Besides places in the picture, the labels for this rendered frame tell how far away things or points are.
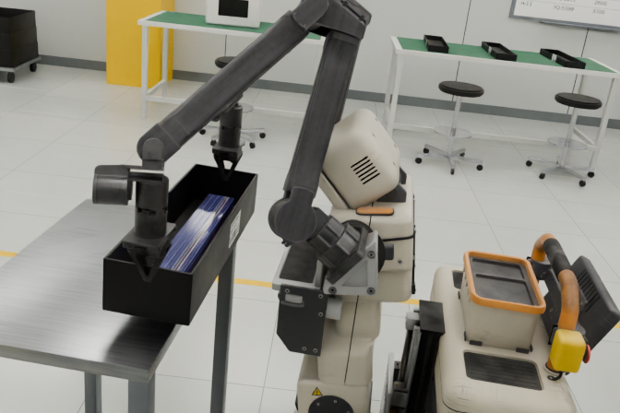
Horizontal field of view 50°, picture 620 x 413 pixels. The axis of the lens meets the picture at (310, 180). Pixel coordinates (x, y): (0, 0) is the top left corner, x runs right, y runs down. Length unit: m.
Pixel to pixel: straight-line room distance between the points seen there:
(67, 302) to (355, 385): 0.64
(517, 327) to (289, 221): 0.55
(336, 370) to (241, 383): 1.10
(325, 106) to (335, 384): 0.64
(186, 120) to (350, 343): 0.63
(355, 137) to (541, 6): 5.89
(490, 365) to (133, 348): 0.70
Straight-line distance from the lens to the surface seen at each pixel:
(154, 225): 1.20
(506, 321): 1.44
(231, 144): 1.71
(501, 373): 1.40
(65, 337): 1.40
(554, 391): 1.40
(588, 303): 1.52
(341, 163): 1.29
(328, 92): 1.21
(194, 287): 1.27
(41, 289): 1.56
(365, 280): 1.23
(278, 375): 2.62
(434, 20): 6.91
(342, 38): 1.22
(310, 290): 1.38
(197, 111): 1.18
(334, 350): 1.48
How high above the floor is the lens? 1.58
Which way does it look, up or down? 20 degrees down
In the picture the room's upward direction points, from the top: 6 degrees clockwise
